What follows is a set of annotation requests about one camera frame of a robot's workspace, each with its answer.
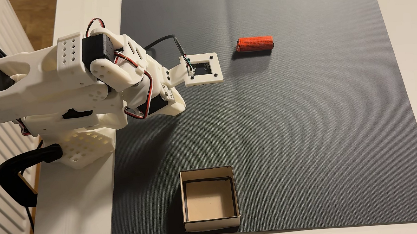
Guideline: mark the white square camera box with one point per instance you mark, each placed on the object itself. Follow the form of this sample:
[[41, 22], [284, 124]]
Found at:
[[202, 68]]

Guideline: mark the dark grey table mat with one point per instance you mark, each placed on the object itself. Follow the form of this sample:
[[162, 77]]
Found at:
[[303, 125]]

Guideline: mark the black table clamp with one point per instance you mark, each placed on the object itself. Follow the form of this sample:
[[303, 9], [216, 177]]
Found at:
[[13, 172]]

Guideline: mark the red cylindrical object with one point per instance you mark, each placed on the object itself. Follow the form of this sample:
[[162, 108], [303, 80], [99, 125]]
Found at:
[[254, 44]]

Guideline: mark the small open cardboard box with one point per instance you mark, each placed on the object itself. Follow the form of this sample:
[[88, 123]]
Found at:
[[210, 203]]

